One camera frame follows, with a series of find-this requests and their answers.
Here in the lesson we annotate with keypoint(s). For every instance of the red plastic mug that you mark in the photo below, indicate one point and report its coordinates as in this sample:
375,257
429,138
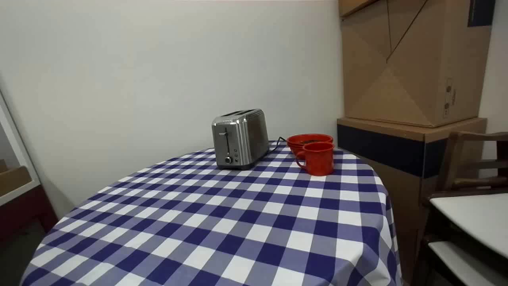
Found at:
318,157

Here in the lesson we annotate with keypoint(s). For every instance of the cardboard box with blue band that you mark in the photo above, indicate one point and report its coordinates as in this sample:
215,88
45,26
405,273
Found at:
402,160

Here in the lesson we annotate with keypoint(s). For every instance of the blue white checkered tablecloth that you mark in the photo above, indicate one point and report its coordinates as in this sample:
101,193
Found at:
223,223

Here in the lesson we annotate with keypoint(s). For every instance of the red plastic bowl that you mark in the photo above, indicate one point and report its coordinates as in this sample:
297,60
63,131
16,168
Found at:
305,141

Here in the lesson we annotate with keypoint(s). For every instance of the large brown cardboard box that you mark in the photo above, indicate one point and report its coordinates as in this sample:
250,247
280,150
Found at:
413,58

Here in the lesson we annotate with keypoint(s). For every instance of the dark wooden chair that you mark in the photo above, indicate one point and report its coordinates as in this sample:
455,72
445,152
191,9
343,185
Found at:
470,165

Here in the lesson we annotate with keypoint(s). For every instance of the white top side table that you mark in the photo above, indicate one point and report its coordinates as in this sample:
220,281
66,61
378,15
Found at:
470,233

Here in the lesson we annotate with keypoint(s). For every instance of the silver two-slot toaster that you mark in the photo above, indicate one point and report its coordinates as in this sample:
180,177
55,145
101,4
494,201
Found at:
243,138

